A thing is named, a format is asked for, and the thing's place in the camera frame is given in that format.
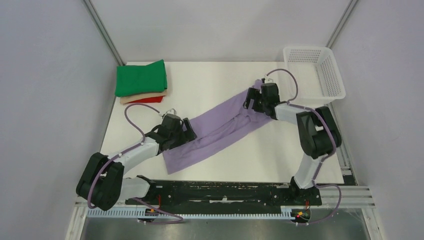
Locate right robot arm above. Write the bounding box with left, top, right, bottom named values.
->
left=243, top=83, right=342, bottom=204

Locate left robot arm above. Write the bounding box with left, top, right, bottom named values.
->
left=75, top=113, right=197, bottom=211

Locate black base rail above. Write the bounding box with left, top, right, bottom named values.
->
left=141, top=179, right=322, bottom=215

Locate beige folded t-shirt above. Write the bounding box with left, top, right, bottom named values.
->
left=118, top=90, right=168, bottom=105

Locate red folded t-shirt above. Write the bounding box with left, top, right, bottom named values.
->
left=129, top=96, right=164, bottom=104

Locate white cable duct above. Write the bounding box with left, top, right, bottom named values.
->
left=87, top=207, right=295, bottom=220

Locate white plastic basket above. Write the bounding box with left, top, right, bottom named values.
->
left=283, top=46, right=346, bottom=106

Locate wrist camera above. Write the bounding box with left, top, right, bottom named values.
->
left=159, top=108, right=177, bottom=118
left=260, top=75, right=275, bottom=84

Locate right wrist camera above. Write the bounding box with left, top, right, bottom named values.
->
left=260, top=75, right=275, bottom=84

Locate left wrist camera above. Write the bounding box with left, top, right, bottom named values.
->
left=159, top=108, right=177, bottom=118

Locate green folded t-shirt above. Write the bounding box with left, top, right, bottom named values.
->
left=114, top=59, right=168, bottom=97

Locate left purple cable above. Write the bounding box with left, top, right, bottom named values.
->
left=86, top=103, right=185, bottom=226

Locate purple t-shirt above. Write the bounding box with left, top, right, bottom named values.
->
left=162, top=89, right=272, bottom=175

